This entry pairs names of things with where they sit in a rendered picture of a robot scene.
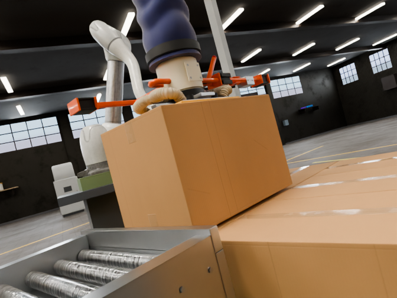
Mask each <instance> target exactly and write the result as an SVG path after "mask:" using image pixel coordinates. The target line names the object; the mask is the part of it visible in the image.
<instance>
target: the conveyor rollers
mask: <svg viewBox="0 0 397 298"><path fill-rule="evenodd" d="M157 256H159V254H143V253H134V252H119V251H103V250H87V249H85V250H81V251H80V252H79V255H78V260H79V261H80V262H78V261H70V260H58V261H56V262H55V264H54V266H53V271H54V272H55V273H56V274H58V275H61V276H66V277H71V278H76V279H79V280H84V281H88V282H91V283H96V284H101V285H105V284H108V283H110V282H111V281H113V280H115V279H117V278H118V277H120V276H122V275H124V274H126V273H128V272H130V271H131V270H133V269H135V268H137V267H139V266H140V265H143V264H144V263H146V262H148V261H150V260H151V259H153V258H155V257H157ZM25 284H26V285H27V286H28V287H30V288H33V289H36V290H39V291H42V292H44V293H47V294H50V295H52V296H55V297H58V298H82V297H84V296H85V295H87V294H89V293H91V292H93V291H95V290H97V289H98V288H100V286H95V285H92V284H88V283H83V282H80V281H76V280H71V279H68V278H63V277H59V276H54V275H51V274H46V273H42V272H39V271H32V272H30V273H29V274H28V275H27V276H26V278H25ZM0 298H39V297H37V296H34V295H32V294H29V293H27V292H24V291H22V290H20V289H17V288H15V287H12V286H10V285H7V284H2V285H0Z"/></svg>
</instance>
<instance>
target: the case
mask: <svg viewBox="0 0 397 298"><path fill-rule="evenodd" d="M100 136H101V139H102V142H103V147H104V150H105V154H106V158H107V161H108V165H109V170H110V174H111V176H112V181H113V185H114V188H115V192H116V196H117V199H118V203H119V207H120V210H121V215H122V219H123V223H124V226H125V228H134V227H155V226H196V225H217V224H219V223H221V222H223V221H225V220H227V219H229V218H231V217H232V216H234V215H236V214H238V213H239V212H241V211H243V210H245V209H247V208H249V207H251V206H253V205H254V204H256V203H258V202H260V201H262V200H264V199H266V198H267V197H269V196H271V195H273V194H275V193H276V192H278V191H280V190H282V189H284V188H286V187H288V186H290V185H291V184H292V180H291V175H290V172H289V168H288V164H287V160H286V157H285V153H284V149H283V146H282V142H281V138H280V135H279V131H278V127H277V124H276V120H275V115H274V112H273V109H272V105H271V100H270V97H269V95H268V94H267V95H256V96H245V97H238V98H227V99H216V100H209V101H198V102H187V103H176V104H169V105H160V106H158V107H156V108H154V109H152V110H150V111H148V112H146V113H144V114H142V115H140V116H138V117H136V118H134V119H132V120H130V121H128V122H126V123H124V124H121V125H119V126H117V127H115V128H113V129H111V130H109V131H107V132H105V133H103V134H101V135H100Z"/></svg>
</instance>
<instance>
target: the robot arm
mask: <svg viewBox="0 0 397 298"><path fill-rule="evenodd" d="M89 28H90V29H89V30H90V33H91V35H92V37H93V38H94V39H95V40H96V41H97V42H98V43H99V44H100V45H101V46H102V47H103V49H104V52H105V58H106V60H107V62H108V68H107V81H106V102H111V101H122V100H123V77H124V65H125V64H126V65H127V67H128V70H129V74H130V78H131V83H132V88H133V91H134V94H135V97H136V98H137V99H138V98H140V97H141V96H144V95H145V94H146V93H145V91H144V88H143V84H142V78H141V72H140V68H139V64H138V62H137V59H136V58H135V56H134V55H133V54H132V52H131V43H130V41H129V40H128V38H127V37H126V36H125V35H124V34H123V33H121V32H120V31H118V30H116V29H115V28H113V27H111V26H110V25H107V24H106V23H104V22H102V21H99V20H96V21H93V22H92V23H91V24H90V27H89ZM121 123H122V106H117V107H110V108H105V123H103V124H102V125H100V124H93V125H89V126H86V127H83V129H82V130H81V133H80V146H81V150H82V155H83V159H84V162H85V164H86V170H85V171H81V172H80V173H78V174H77V176H78V177H88V176H92V175H95V174H100V173H104V172H107V171H110V170H109V165H108V161H107V158H106V154H105V150H104V147H103V142H102V139H101V136H100V135H101V134H103V133H105V132H107V131H109V130H111V129H113V128H115V127H117V126H119V125H121Z"/></svg>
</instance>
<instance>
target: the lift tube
mask: <svg viewBox="0 0 397 298"><path fill-rule="evenodd" d="M132 2H133V3H134V5H135V7H136V10H137V15H136V18H137V22H138V24H139V25H140V27H141V28H142V42H143V46H144V49H145V52H146V53H147V52H148V51H149V50H150V49H152V48H153V47H155V46H157V45H159V44H162V43H164V42H167V41H171V40H177V39H182V38H190V39H193V40H197V37H196V33H195V31H194V29H193V27H192V25H191V24H190V22H189V20H190V14H189V9H188V6H187V4H186V2H185V1H184V0H132ZM180 56H192V57H194V58H196V60H197V62H198V61H200V60H201V58H202V56H201V54H200V52H199V51H197V50H195V49H184V50H178V51H173V52H170V53H167V54H164V55H162V56H159V57H157V58H156V59H154V60H153V61H152V62H151V63H150V64H149V71H150V72H152V73H156V68H157V66H158V65H159V64H160V63H162V62H164V61H166V60H169V59H172V58H175V57H180Z"/></svg>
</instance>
